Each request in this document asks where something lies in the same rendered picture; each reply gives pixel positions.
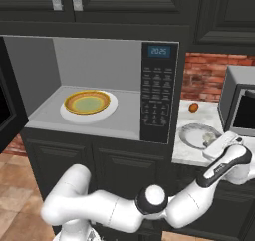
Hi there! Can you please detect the small orange round food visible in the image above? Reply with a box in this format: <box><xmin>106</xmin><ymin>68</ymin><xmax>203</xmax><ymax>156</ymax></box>
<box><xmin>187</xmin><ymin>102</ymin><xmax>200</xmax><ymax>115</ymax></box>

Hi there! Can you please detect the yellow orange rimmed plate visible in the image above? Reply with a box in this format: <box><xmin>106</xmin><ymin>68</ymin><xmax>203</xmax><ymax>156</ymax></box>
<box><xmin>63</xmin><ymin>89</ymin><xmax>112</xmax><ymax>116</ymax></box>

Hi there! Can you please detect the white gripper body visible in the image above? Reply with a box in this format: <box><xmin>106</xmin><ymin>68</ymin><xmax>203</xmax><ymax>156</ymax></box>
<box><xmin>201</xmin><ymin>131</ymin><xmax>244</xmax><ymax>162</ymax></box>

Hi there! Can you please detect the grey toaster oven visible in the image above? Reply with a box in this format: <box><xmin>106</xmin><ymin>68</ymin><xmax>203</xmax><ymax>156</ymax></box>
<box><xmin>216</xmin><ymin>65</ymin><xmax>255</xmax><ymax>138</ymax></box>

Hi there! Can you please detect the black microwave oven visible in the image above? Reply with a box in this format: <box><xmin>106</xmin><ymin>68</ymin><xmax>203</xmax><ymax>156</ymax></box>
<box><xmin>0</xmin><ymin>34</ymin><xmax>180</xmax><ymax>145</ymax></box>

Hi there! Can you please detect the dark base cupboard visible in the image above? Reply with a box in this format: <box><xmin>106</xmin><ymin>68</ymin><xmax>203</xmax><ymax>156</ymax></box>
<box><xmin>161</xmin><ymin>163</ymin><xmax>255</xmax><ymax>241</ymax></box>

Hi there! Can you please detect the black microwave door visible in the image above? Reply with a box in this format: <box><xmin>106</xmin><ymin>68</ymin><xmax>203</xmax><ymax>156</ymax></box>
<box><xmin>0</xmin><ymin>36</ymin><xmax>30</xmax><ymax>154</ymax></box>

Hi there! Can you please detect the dark base cupboard door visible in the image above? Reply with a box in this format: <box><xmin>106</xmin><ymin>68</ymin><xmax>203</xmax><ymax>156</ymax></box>
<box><xmin>91</xmin><ymin>141</ymin><xmax>174</xmax><ymax>199</ymax></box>
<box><xmin>20</xmin><ymin>127</ymin><xmax>95</xmax><ymax>201</ymax></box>

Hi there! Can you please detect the white round turntable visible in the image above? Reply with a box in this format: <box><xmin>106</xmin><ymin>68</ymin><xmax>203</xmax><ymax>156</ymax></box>
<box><xmin>59</xmin><ymin>90</ymin><xmax>120</xmax><ymax>125</ymax></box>

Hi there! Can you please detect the grey plate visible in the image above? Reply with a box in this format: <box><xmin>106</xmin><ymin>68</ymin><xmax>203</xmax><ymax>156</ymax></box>
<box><xmin>177</xmin><ymin>122</ymin><xmax>223</xmax><ymax>150</ymax></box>

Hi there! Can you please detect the white garlic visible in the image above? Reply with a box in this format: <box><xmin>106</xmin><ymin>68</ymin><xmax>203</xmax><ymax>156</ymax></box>
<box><xmin>201</xmin><ymin>131</ymin><xmax>217</xmax><ymax>146</ymax></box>

